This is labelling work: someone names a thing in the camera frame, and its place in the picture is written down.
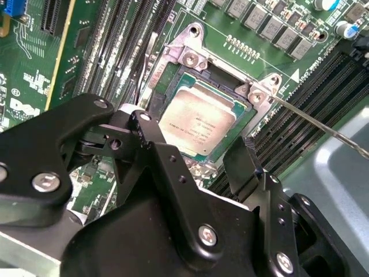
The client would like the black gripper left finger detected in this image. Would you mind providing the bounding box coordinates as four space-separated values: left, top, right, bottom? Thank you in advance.
0 92 226 263

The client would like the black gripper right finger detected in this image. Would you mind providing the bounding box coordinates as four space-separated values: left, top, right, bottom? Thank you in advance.
223 136 350 277

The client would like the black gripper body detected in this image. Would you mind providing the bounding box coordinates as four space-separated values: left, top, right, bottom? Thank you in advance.
59 172 271 277

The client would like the metal locking lever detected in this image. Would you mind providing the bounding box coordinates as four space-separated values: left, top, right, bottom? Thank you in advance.
269 94 369 161

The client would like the silver CPU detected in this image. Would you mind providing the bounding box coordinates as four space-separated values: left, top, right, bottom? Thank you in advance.
157 72 257 164

